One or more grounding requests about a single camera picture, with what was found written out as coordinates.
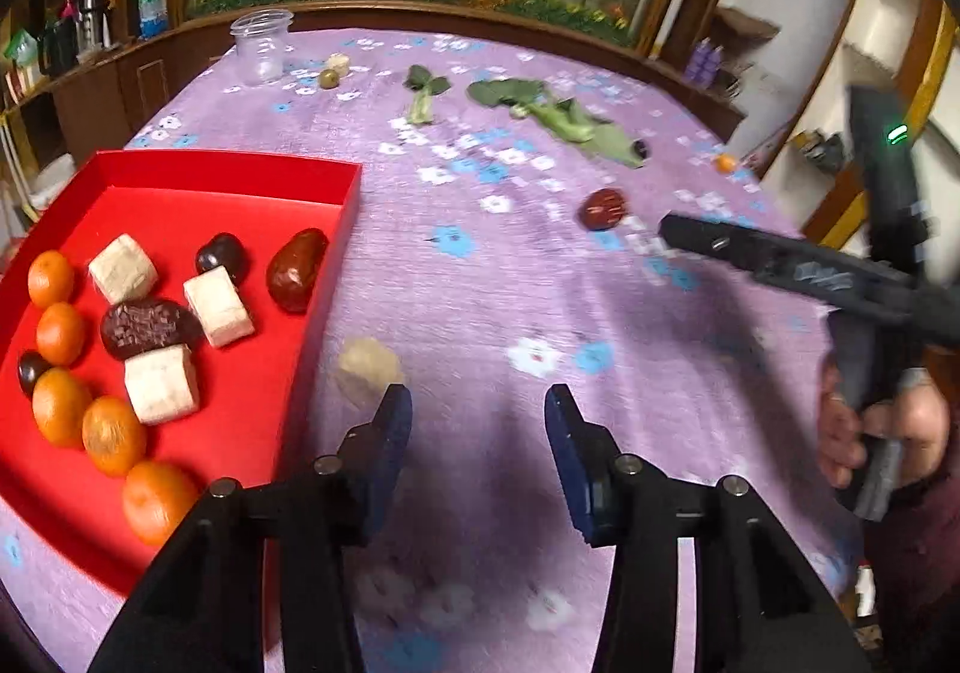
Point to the purple bottle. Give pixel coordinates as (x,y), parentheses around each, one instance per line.
(699,59)
(715,63)

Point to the red date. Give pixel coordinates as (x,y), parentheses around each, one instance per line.
(298,268)
(602,208)
(146,328)

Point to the large bok choy leaves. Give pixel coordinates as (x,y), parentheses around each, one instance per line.
(570,118)

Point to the dark grey bundle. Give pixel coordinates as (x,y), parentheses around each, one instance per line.
(823,149)

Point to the small kumquat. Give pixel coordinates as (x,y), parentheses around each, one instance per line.
(724,163)

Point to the person's right forearm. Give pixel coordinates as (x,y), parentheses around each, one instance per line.
(926,568)

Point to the red tray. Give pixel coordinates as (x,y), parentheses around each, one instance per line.
(247,418)

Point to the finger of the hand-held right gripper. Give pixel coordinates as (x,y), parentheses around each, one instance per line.
(765,264)

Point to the beige banana chunk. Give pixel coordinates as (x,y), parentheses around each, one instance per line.
(219,305)
(124,268)
(161,384)
(367,369)

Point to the clear plastic jar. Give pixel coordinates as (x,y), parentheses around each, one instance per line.
(260,46)

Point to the green olive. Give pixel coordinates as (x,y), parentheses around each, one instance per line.
(328,78)

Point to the tangerine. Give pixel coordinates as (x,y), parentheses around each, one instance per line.
(112,435)
(60,406)
(51,277)
(157,500)
(60,333)

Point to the person's right hand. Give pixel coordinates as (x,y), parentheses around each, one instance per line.
(924,421)

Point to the black mug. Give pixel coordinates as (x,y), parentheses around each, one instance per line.
(56,46)

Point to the dark purple plum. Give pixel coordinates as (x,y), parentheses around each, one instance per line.
(223,255)
(31,371)
(640,150)

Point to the small beige fruit piece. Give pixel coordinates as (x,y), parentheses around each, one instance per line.
(338,63)

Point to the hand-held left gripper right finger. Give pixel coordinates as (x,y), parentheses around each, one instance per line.
(574,470)

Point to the black thermos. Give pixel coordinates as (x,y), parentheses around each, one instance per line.
(94,12)

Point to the small bok choy leaf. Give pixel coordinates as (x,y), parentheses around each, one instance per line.
(424,91)

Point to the house-shaped box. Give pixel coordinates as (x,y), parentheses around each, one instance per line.
(22,63)

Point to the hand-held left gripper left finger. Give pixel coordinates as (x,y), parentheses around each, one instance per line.
(390,448)

